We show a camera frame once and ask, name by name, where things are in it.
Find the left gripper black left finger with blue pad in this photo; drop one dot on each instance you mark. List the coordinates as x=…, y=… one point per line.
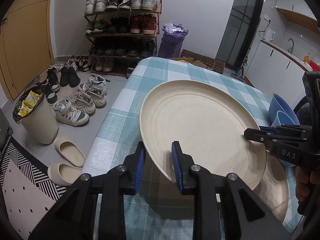
x=93, y=207

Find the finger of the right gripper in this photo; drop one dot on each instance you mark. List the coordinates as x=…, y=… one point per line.
x=269, y=129
x=255, y=134

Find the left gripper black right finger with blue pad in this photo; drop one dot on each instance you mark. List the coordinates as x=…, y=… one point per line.
x=224, y=207

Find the large blue bowl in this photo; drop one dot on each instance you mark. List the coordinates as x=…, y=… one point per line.
x=279, y=104

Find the cream plate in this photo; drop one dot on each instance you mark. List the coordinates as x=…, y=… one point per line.
x=273, y=188
x=208, y=123

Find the white kitchen cabinets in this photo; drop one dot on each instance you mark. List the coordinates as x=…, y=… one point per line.
x=273, y=70

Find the person's right hand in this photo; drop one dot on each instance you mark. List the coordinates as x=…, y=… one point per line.
x=302, y=179

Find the cream slipper near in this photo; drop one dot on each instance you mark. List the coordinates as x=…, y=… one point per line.
x=63, y=174

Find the cream slipper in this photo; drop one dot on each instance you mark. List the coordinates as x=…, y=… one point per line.
x=63, y=174
x=67, y=149

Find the black white patterned rug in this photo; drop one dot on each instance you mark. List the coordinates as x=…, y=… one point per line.
x=27, y=193

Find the teal checked tablecloth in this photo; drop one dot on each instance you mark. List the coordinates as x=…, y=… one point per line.
x=157, y=211

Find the cream slipper far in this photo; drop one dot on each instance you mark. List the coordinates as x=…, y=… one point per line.
x=67, y=149

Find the patterned cardboard sheet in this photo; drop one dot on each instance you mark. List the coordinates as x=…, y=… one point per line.
x=203, y=61

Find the white electric kettle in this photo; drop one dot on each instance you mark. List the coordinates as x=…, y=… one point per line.
x=267, y=34

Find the white green sneaker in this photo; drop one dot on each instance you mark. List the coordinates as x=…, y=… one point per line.
x=66, y=113

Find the cream trash bin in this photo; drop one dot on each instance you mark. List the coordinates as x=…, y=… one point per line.
x=33, y=112

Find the black glass sliding door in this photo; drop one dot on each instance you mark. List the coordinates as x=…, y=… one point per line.
x=239, y=32

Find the white grey sneaker pair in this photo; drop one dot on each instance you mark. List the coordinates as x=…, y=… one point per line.
x=91, y=94

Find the purple plastic bag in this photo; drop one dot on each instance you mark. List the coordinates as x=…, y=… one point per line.
x=172, y=40

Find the black sneaker pair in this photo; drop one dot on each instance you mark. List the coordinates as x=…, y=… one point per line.
x=56, y=79

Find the orange wooden door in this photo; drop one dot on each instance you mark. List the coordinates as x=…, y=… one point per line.
x=26, y=49

